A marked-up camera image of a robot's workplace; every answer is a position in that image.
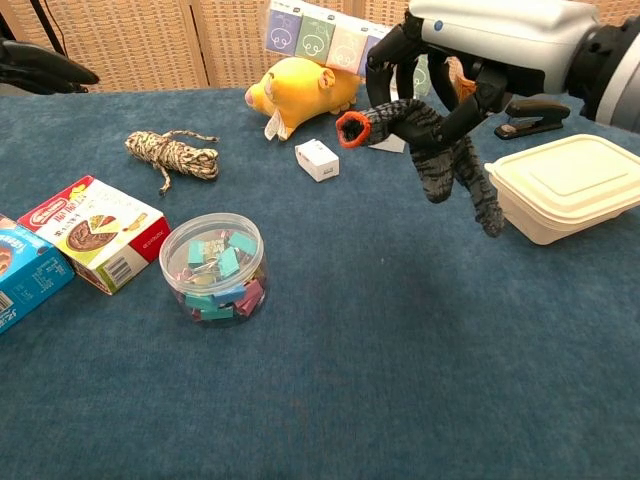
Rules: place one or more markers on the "clear jar of rubber bands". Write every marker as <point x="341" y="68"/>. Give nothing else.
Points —
<point x="462" y="82"/>

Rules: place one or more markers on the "yellow plush pig toy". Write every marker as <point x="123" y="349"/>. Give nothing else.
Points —
<point x="300" y="92"/>

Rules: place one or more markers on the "small white cardboard box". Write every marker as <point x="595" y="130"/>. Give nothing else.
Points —
<point x="317" y="160"/>

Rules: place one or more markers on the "black stapler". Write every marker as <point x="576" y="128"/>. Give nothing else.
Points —
<point x="532" y="119"/>

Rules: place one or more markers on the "tall white cardboard box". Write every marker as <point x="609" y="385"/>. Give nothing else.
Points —
<point x="395" y="145"/>

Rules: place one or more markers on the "woven rattan folding screen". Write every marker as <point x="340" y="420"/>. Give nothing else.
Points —
<point x="125" y="45"/>

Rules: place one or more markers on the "black tripod stand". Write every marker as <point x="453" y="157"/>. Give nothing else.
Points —
<point x="50" y="30"/>

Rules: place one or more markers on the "red and white snack box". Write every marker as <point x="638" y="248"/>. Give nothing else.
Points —
<point x="95" y="232"/>

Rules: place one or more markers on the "blue snack box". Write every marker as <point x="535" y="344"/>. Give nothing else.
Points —
<point x="25" y="277"/>

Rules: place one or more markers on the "cream plastic lunch box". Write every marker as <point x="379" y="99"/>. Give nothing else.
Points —
<point x="565" y="187"/>

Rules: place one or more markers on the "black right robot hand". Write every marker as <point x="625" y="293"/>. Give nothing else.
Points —
<point x="500" y="35"/>

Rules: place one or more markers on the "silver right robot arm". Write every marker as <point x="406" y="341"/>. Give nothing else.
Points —
<point x="617" y="65"/>

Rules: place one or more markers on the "grey knit work glove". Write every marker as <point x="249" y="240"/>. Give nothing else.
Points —
<point x="440" y="150"/>

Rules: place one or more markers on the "pastel tissue packet multipack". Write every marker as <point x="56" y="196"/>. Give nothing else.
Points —
<point x="320" y="40"/>

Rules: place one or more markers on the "clear jar of binder clips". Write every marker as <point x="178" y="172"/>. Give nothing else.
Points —
<point x="213" y="270"/>

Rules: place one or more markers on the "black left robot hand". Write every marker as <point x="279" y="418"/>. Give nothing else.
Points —
<point x="35" y="70"/>

